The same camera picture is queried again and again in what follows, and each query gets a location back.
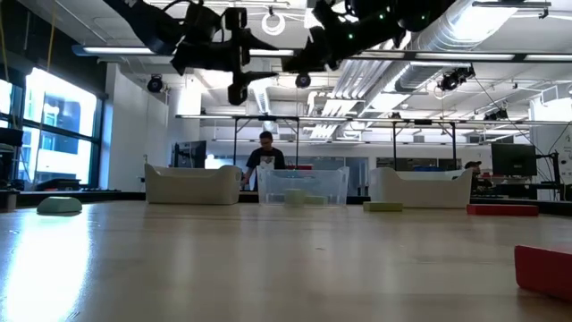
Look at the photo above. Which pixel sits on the blue crate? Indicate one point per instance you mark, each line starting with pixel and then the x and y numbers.
pixel 429 169

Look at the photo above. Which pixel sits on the red block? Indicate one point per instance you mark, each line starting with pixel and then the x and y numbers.
pixel 545 270
pixel 502 209

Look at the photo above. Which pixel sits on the long ceiling light strip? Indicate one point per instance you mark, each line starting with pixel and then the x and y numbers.
pixel 116 50

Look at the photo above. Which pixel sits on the black aluminium table frame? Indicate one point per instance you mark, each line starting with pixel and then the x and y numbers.
pixel 111 196

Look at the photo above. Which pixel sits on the beige-grey plastic bin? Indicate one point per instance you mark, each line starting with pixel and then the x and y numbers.
pixel 192 185

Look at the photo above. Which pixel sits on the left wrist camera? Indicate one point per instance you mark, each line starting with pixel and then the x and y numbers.
pixel 203 22

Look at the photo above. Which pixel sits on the small light blue block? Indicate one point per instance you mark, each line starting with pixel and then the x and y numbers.
pixel 58 205

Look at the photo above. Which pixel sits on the black metal rack frame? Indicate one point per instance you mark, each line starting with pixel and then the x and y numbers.
pixel 394 147
pixel 235 149

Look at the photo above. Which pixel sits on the round black ceiling speaker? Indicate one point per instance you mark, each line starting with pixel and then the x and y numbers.
pixel 303 80
pixel 155 84

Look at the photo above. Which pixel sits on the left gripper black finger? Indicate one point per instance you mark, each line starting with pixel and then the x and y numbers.
pixel 238 91
pixel 237 22

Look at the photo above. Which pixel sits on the black computer monitor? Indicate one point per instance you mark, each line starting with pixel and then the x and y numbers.
pixel 513 159
pixel 190 154

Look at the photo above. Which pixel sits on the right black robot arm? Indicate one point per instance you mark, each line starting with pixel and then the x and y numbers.
pixel 402 18

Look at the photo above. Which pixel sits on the black ceiling track spotlight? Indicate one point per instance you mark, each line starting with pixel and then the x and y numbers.
pixel 456 78

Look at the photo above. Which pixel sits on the large bright window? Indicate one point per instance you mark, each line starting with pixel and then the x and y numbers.
pixel 58 112

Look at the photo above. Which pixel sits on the clear plastic bin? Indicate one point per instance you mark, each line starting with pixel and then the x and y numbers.
pixel 277 188

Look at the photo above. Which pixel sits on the long green block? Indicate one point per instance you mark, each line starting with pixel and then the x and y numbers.
pixel 383 206
pixel 316 200

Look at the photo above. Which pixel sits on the white plastic bin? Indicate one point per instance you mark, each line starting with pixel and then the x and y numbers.
pixel 420 190

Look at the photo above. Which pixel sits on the red box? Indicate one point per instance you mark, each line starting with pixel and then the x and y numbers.
pixel 300 167

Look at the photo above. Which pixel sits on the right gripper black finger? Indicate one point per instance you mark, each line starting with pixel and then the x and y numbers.
pixel 308 60

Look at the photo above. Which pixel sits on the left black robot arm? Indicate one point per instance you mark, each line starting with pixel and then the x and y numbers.
pixel 147 22

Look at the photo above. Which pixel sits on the person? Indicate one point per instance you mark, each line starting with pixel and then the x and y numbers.
pixel 266 156
pixel 478 176

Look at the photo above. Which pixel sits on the small green block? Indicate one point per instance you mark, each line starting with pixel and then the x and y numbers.
pixel 295 197

